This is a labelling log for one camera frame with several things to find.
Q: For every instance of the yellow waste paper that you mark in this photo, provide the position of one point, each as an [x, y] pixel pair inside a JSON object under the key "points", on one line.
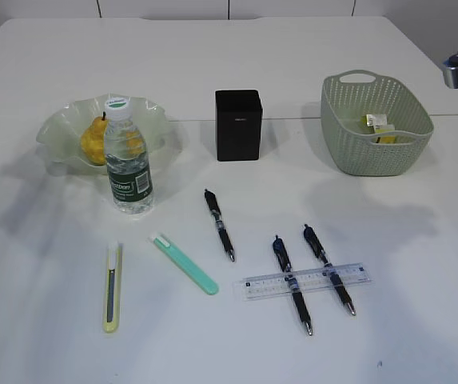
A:
{"points": [[379, 124]]}

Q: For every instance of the yellow pear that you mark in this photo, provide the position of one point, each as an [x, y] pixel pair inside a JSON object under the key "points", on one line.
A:
{"points": [[92, 141]]}

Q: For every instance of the clear water bottle green label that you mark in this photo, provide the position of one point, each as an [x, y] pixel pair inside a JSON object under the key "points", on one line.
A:
{"points": [[127, 159]]}

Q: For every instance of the pale green wavy glass plate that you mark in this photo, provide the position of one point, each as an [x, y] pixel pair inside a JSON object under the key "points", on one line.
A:
{"points": [[61, 133]]}

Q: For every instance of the pale green woven basket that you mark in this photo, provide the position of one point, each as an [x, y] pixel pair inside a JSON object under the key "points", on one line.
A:
{"points": [[346, 97]]}

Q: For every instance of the black pen under ruler right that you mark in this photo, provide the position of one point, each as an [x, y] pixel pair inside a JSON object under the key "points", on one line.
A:
{"points": [[319, 252]]}

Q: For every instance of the black pen under ruler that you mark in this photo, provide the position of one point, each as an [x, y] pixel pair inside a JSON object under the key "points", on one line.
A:
{"points": [[319, 252], [298, 299]]}

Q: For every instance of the black pen under ruler left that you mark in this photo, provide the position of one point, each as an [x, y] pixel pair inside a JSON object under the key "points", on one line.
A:
{"points": [[298, 299]]}

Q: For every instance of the black square pen holder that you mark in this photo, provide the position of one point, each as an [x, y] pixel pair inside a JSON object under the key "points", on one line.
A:
{"points": [[238, 125]]}

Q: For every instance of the yellow utility knife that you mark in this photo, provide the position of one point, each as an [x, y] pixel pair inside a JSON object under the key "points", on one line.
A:
{"points": [[112, 295]]}

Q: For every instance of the black pen far left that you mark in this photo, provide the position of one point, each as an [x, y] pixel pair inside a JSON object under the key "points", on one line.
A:
{"points": [[215, 211]]}

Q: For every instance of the clear plastic ruler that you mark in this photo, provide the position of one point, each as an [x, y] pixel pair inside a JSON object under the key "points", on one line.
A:
{"points": [[274, 285]]}

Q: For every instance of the mint green utility knife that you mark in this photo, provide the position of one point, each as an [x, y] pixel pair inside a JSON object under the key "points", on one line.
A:
{"points": [[185, 264]]}

